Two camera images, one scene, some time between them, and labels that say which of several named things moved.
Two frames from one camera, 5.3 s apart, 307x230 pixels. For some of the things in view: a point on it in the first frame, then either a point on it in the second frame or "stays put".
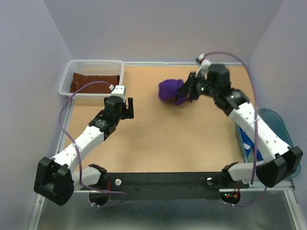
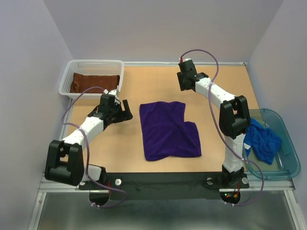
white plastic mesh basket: [94, 67] stays put
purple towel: [168, 91] to [165, 133]
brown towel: [79, 80] stays put
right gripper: [187, 89] to [181, 78]
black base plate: [169, 186] stays put
